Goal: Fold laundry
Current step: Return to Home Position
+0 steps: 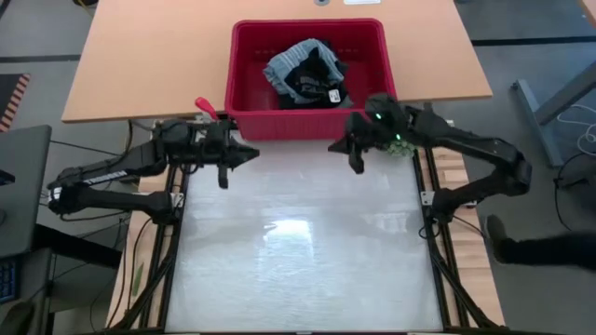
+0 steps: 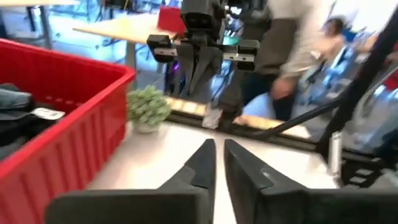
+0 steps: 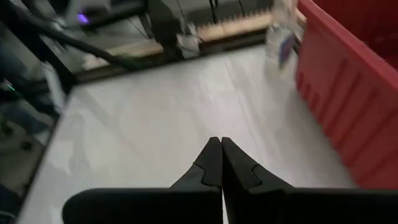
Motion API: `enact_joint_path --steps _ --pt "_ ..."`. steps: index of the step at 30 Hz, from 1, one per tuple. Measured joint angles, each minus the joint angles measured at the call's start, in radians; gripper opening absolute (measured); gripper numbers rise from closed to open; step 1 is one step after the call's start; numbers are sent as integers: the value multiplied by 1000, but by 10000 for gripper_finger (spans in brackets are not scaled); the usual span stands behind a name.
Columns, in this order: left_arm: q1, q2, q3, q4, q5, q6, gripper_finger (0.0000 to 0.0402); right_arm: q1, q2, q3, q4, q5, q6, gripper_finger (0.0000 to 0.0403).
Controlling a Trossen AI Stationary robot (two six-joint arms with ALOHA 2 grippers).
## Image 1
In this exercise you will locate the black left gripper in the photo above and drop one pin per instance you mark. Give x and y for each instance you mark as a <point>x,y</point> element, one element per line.
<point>209,144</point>

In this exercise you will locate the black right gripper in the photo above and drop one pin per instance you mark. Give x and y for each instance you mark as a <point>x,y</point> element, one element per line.
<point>382,123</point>

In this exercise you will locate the black garment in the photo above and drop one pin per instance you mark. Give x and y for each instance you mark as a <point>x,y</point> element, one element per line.
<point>312,84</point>

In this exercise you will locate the blue striped garment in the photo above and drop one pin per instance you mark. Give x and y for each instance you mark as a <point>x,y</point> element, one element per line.
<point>284,70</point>

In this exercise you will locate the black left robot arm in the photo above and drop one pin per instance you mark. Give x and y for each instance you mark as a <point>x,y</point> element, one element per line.
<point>116,181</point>

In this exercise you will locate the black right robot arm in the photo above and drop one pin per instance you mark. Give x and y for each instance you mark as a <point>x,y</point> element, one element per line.
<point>475,153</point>

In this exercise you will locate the red ribbed plastic bin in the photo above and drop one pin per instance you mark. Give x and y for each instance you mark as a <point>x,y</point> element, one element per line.
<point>261,121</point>

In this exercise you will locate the white handwritten paper tag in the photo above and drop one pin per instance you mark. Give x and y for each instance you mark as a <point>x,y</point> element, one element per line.
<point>334,96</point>

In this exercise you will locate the white plastic table cover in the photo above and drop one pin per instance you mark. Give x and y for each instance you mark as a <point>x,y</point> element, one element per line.
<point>302,256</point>

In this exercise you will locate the light wooden desk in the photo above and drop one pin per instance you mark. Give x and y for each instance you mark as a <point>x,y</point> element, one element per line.
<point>139,56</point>

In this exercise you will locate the green pen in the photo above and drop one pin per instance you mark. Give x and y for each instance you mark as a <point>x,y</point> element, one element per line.
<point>138,279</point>

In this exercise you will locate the white paper label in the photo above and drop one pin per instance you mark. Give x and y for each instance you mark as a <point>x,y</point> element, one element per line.
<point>362,2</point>

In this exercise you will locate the grey metal desk leg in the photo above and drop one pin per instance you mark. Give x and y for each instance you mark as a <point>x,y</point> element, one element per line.
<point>549,111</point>

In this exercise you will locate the person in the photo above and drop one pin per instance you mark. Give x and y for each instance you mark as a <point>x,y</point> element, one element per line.
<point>535,249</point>

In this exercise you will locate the grey side table top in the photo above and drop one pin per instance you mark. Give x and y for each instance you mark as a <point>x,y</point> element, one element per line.
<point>23,186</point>

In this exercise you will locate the grey office desk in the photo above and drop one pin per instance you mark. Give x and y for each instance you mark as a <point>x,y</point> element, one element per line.
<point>37,288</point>

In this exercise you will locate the backlit keyboard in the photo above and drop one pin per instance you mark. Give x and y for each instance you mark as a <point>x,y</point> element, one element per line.
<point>7,279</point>

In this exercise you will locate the silver metal bracket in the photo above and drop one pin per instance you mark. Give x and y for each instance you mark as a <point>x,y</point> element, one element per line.
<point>427,198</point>

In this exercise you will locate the black aluminium rig frame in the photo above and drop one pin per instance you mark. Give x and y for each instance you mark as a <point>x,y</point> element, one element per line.
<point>447,302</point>

